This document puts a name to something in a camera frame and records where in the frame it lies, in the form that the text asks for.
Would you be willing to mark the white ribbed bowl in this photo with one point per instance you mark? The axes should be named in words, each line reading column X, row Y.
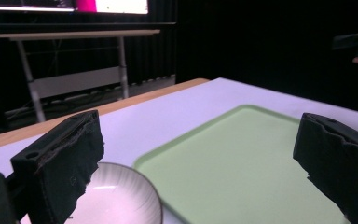
column 121, row 196

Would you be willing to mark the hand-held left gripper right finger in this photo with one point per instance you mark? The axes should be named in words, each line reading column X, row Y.
column 338, row 158

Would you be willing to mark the white metal-legged desk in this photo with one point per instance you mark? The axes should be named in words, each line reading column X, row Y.
column 74, row 81

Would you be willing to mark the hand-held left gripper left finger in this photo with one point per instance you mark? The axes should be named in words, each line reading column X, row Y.
column 59, row 168

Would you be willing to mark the monitor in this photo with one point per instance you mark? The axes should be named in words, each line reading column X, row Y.
column 74, row 5

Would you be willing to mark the light green tray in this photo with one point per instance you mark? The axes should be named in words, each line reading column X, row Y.
column 230, row 168

